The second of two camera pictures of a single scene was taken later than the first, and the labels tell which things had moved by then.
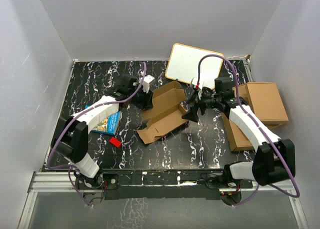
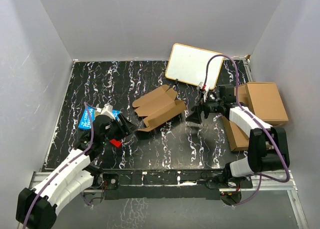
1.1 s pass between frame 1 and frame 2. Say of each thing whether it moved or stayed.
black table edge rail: stayed
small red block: stayed
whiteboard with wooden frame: stayed
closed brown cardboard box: stayed
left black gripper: moved
